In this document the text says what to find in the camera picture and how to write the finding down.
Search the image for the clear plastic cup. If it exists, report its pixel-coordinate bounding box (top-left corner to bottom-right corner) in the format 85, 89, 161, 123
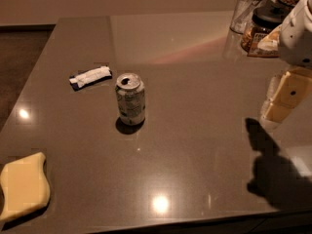
230, 0, 266, 34

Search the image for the yellow sponge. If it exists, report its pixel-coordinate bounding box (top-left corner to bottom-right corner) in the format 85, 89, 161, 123
0, 152, 51, 221

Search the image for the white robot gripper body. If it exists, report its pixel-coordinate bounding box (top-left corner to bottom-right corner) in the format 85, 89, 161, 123
278, 0, 312, 68

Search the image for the snack jar with black lid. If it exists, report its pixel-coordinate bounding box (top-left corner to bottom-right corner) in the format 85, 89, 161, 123
241, 3, 288, 58

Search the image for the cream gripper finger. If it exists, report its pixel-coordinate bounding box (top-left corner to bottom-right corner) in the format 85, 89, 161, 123
262, 69, 312, 123
260, 75, 285, 115

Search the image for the white and blue snack wrapper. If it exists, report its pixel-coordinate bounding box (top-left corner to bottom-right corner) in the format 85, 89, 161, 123
69, 66, 112, 91

